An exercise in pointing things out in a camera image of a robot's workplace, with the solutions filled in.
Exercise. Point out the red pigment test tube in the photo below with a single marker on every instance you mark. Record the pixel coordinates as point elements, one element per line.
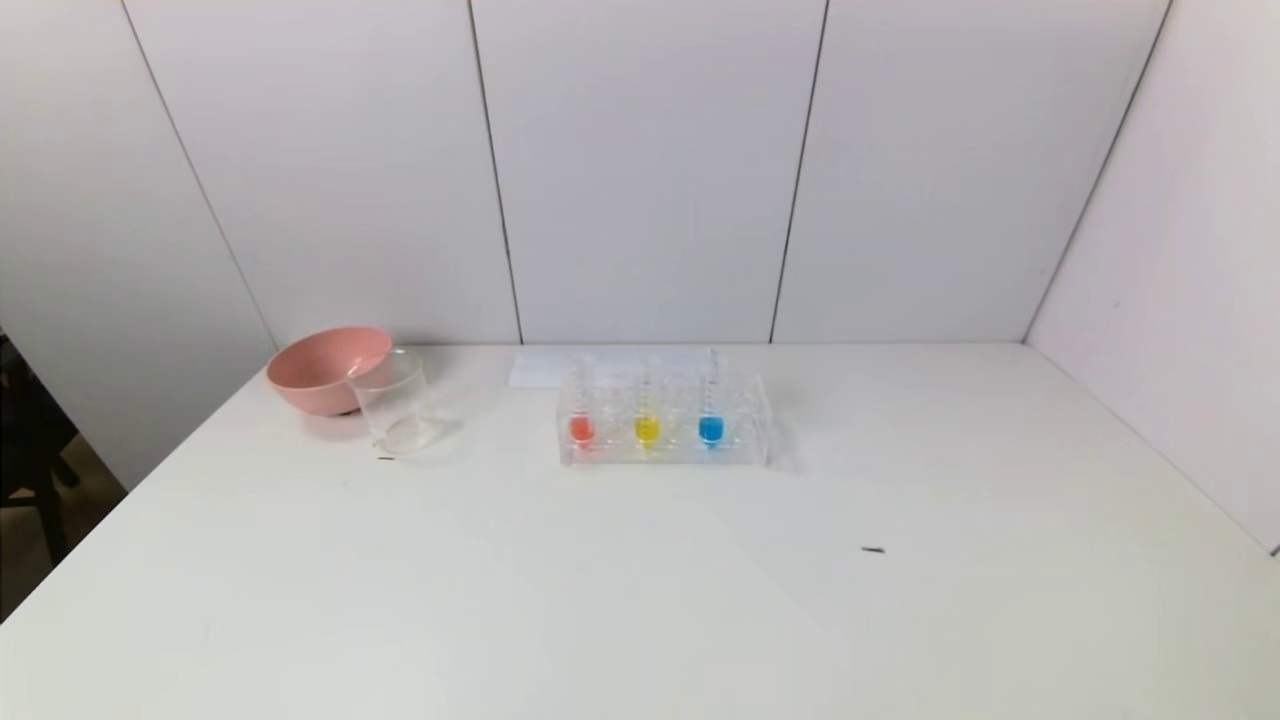
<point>582,430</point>

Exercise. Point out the yellow pigment test tube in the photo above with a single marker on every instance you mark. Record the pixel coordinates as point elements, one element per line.
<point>647,430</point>

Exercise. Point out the blue pigment test tube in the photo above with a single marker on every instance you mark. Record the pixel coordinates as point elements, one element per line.
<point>711,430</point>

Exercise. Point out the clear acrylic test tube rack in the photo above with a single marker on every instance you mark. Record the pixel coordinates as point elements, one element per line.
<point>745,425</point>

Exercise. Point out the clear glass beaker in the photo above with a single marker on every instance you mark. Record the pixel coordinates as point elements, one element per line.
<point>400,425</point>

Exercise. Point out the white paper sheet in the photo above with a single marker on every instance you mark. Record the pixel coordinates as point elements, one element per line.
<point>535,370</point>

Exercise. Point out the pink plastic bowl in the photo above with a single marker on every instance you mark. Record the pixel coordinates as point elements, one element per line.
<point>315,375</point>

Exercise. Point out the black stand beside table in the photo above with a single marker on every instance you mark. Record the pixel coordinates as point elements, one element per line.
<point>30,450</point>

